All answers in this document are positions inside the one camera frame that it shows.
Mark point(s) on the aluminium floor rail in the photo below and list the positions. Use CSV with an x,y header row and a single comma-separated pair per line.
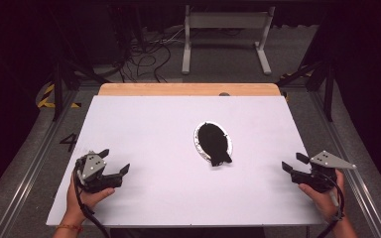
x,y
354,185
36,162

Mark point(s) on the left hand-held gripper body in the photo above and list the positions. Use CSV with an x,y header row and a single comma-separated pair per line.
x,y
94,172

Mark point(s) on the person's left hand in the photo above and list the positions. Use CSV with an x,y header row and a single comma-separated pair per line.
x,y
82,201

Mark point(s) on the yellow black floor tape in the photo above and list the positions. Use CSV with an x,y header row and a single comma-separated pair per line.
x,y
48,94

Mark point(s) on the white board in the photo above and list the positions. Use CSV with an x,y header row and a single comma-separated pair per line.
x,y
145,158

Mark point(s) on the black metal stand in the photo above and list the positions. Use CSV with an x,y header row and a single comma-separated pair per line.
x,y
58,89
328,89

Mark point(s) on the black pouch with silver frame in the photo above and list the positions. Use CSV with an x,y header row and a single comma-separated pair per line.
x,y
213,143

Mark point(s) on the person's right hand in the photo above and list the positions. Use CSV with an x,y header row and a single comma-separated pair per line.
x,y
324,201

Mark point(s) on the white metal desk frame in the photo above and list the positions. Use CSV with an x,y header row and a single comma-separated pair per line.
x,y
225,20

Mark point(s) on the wooden table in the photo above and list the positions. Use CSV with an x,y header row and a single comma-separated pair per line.
x,y
178,89

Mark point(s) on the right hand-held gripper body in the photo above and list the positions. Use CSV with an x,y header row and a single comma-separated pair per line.
x,y
320,172

